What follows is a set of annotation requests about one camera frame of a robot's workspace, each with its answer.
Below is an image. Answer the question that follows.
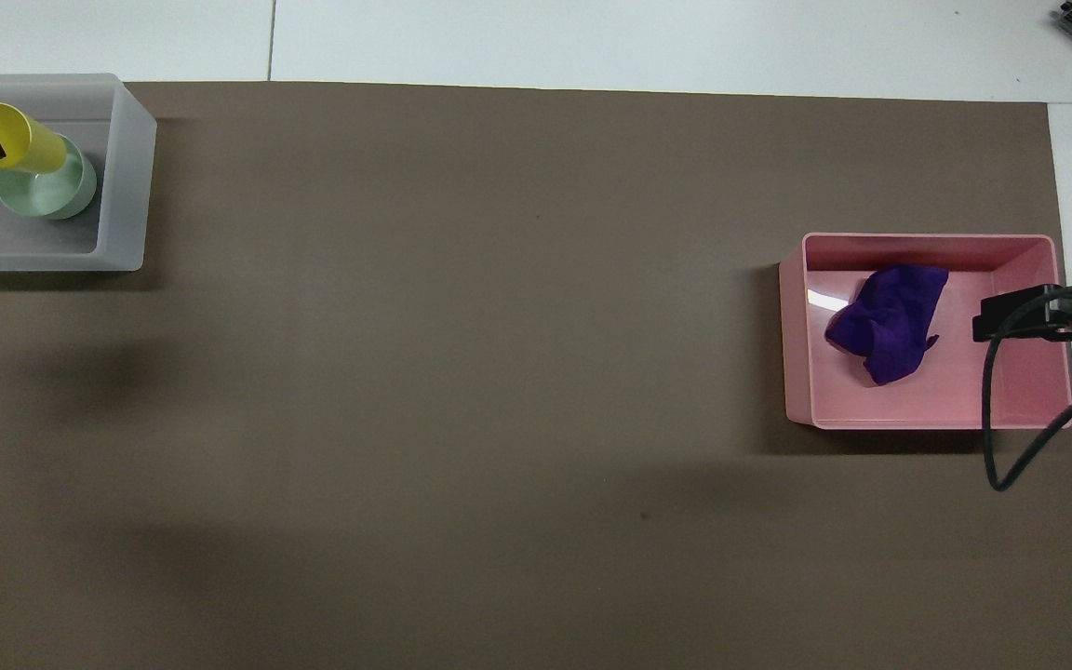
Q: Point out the yellow plastic cup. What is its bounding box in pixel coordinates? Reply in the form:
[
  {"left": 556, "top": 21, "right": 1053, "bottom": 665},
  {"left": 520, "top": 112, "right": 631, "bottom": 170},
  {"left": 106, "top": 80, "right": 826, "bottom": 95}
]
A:
[{"left": 0, "top": 102, "right": 68, "bottom": 175}]

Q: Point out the translucent white plastic box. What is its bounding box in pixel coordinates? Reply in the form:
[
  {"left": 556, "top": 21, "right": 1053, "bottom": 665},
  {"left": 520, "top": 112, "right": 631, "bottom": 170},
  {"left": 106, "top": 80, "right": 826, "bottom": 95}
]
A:
[{"left": 0, "top": 74, "right": 158, "bottom": 273}]

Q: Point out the pink plastic box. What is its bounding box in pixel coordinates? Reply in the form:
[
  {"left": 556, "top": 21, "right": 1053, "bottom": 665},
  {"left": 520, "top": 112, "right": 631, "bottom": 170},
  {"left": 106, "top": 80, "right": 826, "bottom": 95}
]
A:
[{"left": 779, "top": 233, "right": 1072, "bottom": 431}]

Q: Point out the light green plastic cup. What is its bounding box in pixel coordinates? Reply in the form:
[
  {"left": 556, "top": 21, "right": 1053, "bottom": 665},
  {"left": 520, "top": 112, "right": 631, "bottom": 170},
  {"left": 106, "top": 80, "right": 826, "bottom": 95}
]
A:
[{"left": 0, "top": 136, "right": 98, "bottom": 221}]

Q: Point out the purple crumpled cloth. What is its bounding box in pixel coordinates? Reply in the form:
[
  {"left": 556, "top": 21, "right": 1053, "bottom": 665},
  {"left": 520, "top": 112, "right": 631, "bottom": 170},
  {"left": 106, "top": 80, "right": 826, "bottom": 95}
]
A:
[{"left": 824, "top": 264, "right": 950, "bottom": 386}]

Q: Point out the black cable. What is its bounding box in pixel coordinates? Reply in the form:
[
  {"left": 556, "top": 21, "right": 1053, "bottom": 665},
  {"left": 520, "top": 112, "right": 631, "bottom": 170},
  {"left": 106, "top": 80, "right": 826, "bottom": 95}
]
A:
[{"left": 981, "top": 279, "right": 1072, "bottom": 492}]

